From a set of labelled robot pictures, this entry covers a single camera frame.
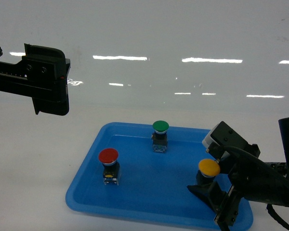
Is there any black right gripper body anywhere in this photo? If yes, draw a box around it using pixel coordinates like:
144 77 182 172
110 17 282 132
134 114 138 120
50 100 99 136
208 143 286 206

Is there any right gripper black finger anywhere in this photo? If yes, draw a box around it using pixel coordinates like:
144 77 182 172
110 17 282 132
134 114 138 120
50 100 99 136
214 185 242 231
187 181 228 213

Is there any red mushroom push button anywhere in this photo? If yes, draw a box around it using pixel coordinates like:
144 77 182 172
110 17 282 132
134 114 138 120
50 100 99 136
98 148 121 185

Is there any blue plastic tray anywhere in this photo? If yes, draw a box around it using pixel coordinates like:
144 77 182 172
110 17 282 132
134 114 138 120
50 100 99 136
65 122 254 231

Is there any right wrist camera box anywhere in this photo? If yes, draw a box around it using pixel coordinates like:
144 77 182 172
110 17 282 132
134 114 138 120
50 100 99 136
202 121 248 159

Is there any green mushroom push button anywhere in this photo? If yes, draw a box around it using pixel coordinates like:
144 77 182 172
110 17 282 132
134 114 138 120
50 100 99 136
151 120 169 153

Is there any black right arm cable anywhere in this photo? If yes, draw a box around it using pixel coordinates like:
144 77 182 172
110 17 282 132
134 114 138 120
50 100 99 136
221 145 289 231

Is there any yellow mushroom push button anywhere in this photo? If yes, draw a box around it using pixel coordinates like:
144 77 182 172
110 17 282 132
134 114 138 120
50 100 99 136
196 159 221 185

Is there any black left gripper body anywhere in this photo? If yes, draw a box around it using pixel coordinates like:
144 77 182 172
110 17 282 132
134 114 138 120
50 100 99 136
0 59 70 98

